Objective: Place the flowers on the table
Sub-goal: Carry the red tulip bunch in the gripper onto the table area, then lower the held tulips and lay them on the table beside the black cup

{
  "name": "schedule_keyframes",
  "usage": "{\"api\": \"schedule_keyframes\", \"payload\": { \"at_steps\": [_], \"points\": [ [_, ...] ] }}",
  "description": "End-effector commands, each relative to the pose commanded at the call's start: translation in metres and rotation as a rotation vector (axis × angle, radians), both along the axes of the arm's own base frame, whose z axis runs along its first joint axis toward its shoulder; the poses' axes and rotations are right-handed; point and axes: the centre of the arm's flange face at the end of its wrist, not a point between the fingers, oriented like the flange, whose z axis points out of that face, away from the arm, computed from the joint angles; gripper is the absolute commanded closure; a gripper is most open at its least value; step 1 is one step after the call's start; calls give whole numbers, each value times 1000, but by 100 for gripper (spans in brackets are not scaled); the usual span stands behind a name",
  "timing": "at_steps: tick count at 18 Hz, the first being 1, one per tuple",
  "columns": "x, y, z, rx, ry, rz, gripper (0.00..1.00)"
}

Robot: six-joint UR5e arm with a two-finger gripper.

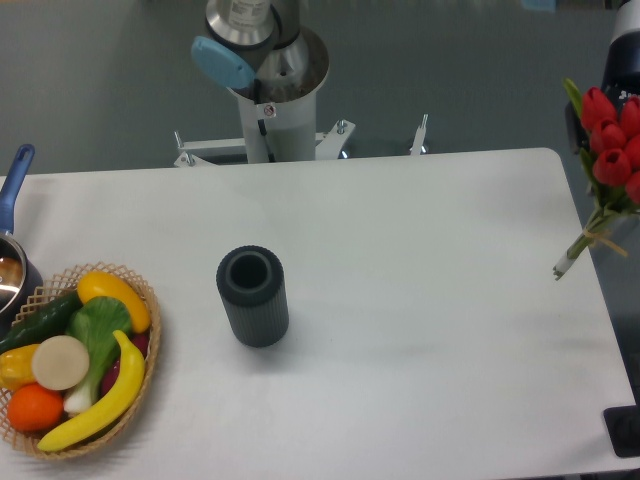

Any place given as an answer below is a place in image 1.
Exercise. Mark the blue handled steel pot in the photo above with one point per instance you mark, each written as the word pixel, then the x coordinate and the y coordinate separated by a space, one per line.
pixel 19 277

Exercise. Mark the red tulip bouquet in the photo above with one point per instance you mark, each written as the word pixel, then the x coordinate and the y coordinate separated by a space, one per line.
pixel 606 126

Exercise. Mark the green bok choy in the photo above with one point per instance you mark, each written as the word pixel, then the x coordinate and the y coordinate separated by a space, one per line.
pixel 93 325

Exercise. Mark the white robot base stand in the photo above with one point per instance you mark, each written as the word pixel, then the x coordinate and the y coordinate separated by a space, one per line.
pixel 286 132

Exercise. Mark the purple eggplant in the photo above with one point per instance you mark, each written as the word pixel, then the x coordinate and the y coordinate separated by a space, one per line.
pixel 141 342

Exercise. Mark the black device at table edge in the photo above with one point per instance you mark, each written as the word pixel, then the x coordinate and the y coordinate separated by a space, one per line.
pixel 622 424

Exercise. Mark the dark grey ribbed vase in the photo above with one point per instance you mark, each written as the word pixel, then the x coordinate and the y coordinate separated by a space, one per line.
pixel 251 282

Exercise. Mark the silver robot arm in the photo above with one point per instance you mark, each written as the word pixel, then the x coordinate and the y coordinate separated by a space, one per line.
pixel 274 66

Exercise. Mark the green cucumber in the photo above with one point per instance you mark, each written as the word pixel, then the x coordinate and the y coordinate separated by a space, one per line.
pixel 50 320

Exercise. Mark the beige round disc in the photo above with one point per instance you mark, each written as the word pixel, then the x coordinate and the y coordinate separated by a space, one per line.
pixel 60 363

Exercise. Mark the yellow bell pepper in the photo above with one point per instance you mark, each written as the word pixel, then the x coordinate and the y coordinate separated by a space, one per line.
pixel 16 369

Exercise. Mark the yellow banana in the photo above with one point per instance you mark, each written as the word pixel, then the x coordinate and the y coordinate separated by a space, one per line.
pixel 109 408

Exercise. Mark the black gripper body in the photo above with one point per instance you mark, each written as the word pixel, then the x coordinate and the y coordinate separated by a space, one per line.
pixel 620 83

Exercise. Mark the woven wicker basket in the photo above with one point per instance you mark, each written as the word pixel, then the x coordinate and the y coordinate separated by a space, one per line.
pixel 58 285

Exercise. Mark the orange fruit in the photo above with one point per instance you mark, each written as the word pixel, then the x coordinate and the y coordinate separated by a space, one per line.
pixel 34 408

